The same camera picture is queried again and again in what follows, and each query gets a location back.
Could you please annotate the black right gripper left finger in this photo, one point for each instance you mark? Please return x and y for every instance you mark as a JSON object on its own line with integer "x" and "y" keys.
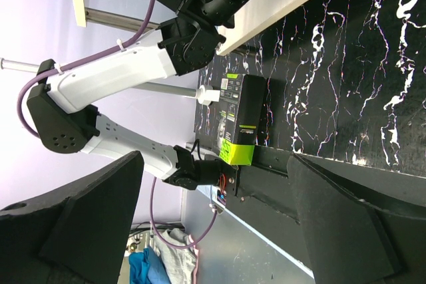
{"x": 76, "y": 233}

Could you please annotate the white two-tier shelf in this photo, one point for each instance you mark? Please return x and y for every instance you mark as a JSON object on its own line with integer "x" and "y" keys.
{"x": 251, "y": 19}

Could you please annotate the blue cloth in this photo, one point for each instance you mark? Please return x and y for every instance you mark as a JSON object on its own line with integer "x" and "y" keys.
{"x": 146, "y": 267}

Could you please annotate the green black Gillette box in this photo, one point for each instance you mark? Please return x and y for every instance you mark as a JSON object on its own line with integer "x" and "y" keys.
{"x": 240, "y": 105}

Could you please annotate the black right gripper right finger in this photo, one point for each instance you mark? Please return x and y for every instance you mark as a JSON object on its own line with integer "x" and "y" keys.
{"x": 355, "y": 234}

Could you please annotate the grey pink cloth pile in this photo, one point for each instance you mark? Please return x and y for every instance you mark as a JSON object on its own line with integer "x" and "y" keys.
{"x": 181, "y": 265}

